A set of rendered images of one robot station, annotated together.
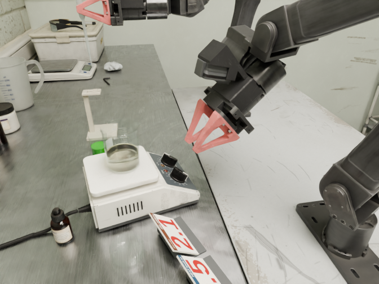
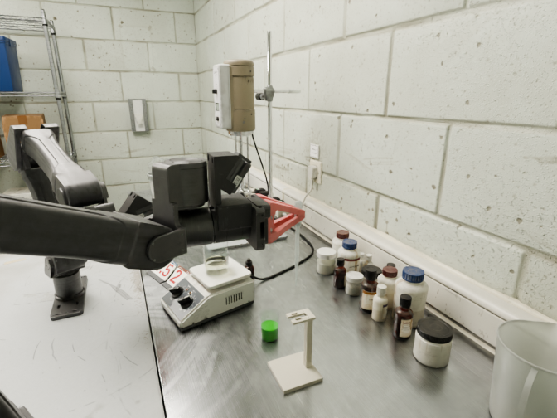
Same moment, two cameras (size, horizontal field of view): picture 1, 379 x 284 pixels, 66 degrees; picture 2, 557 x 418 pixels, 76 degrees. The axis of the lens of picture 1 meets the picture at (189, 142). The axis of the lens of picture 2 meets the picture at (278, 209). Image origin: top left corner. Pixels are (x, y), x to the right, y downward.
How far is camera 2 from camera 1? 127 cm
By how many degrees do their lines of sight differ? 130
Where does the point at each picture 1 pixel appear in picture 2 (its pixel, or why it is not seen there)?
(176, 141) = (182, 372)
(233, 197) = (131, 315)
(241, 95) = not seen: hidden behind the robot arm
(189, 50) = not seen: outside the picture
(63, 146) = (323, 342)
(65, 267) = not seen: hidden behind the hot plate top
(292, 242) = (103, 294)
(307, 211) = (77, 307)
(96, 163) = (238, 270)
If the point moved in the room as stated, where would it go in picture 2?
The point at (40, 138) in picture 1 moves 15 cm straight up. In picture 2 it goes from (365, 347) to (370, 284)
